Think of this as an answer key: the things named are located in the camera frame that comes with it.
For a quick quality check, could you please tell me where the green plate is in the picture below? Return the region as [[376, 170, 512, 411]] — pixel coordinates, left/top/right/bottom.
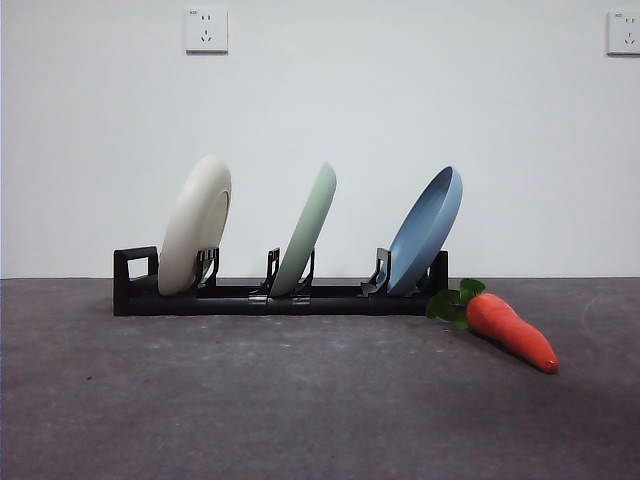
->
[[268, 161, 337, 297]]

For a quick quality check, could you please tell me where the orange carrot with green leaves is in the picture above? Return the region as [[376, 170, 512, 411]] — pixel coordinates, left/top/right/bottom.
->
[[425, 277, 559, 375]]

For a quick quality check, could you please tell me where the blue plate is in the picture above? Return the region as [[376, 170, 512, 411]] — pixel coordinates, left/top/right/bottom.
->
[[386, 165, 465, 296]]

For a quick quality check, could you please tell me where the white plate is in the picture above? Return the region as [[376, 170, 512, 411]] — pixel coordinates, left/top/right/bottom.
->
[[157, 153, 233, 296]]

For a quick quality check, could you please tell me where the black plate rack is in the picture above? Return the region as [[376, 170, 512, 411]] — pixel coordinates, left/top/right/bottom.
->
[[113, 244, 450, 317]]

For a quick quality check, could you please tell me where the white wall socket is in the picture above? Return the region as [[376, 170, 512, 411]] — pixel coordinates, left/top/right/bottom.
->
[[606, 10, 640, 57], [185, 7, 230, 55]]

